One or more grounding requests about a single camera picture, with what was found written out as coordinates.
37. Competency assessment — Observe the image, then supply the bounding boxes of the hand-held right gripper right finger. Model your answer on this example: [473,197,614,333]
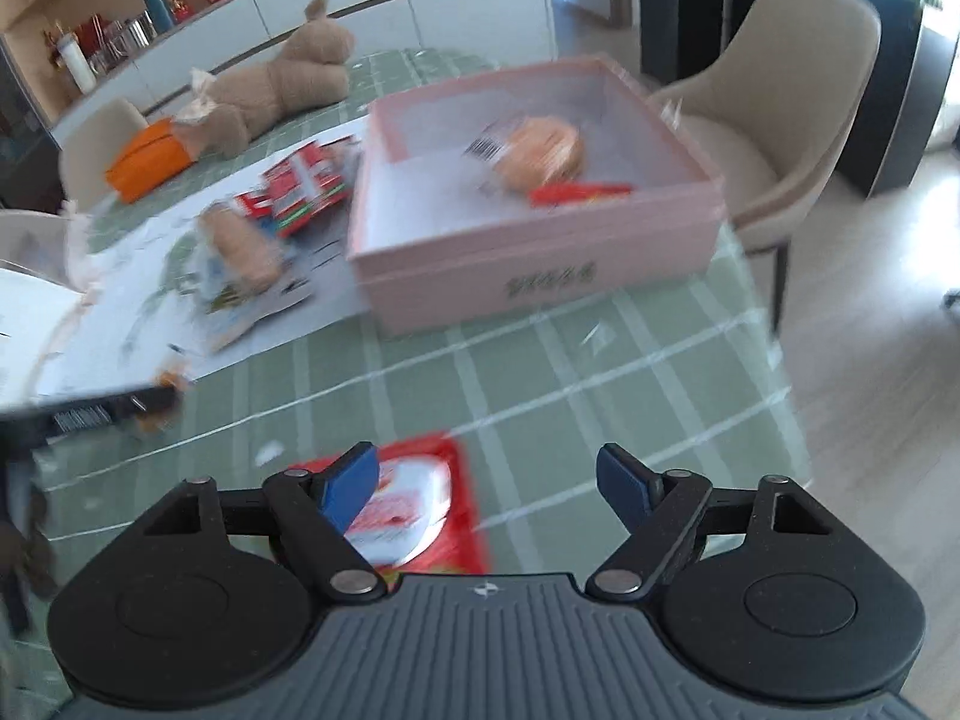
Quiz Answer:
[585,444,833,601]

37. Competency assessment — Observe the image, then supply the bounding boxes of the round bread bun packet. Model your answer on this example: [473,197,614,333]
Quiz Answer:
[465,116,586,192]

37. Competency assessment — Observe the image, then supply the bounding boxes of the brown plush bear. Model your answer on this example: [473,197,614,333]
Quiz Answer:
[172,0,353,162]

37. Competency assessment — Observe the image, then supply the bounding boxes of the white bottle red straw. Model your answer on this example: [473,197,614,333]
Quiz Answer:
[54,31,95,91]

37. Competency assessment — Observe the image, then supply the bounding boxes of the beige armchair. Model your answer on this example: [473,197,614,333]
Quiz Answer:
[649,0,882,335]
[58,97,151,211]

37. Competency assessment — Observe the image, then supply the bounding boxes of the white printed cloth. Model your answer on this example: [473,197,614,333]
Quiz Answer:
[34,116,376,400]

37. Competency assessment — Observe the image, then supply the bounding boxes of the pink cardboard box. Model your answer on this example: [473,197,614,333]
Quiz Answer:
[346,54,725,337]

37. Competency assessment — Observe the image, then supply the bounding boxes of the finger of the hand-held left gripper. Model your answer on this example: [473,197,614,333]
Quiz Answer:
[0,384,182,442]

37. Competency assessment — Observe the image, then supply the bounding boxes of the steel cups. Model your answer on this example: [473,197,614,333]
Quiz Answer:
[103,13,160,67]

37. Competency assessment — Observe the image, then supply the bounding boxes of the flat red snack packet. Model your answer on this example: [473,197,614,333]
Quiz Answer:
[529,181,635,208]

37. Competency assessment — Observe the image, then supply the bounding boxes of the long bread roll packet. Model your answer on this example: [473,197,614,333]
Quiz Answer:
[196,202,287,293]

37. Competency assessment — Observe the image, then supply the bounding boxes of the pile of red snack packets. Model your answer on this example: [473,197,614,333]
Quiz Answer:
[234,136,361,241]

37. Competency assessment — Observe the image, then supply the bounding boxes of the red snack packet white window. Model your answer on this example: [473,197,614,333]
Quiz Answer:
[289,431,492,572]

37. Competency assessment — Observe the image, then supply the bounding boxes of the orange tissue box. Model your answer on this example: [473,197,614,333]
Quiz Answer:
[105,118,200,203]

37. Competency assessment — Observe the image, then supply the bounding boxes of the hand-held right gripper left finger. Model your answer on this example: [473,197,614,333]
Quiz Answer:
[142,441,387,605]

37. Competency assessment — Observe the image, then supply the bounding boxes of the wrapped bread on table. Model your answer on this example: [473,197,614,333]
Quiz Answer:
[191,262,312,353]

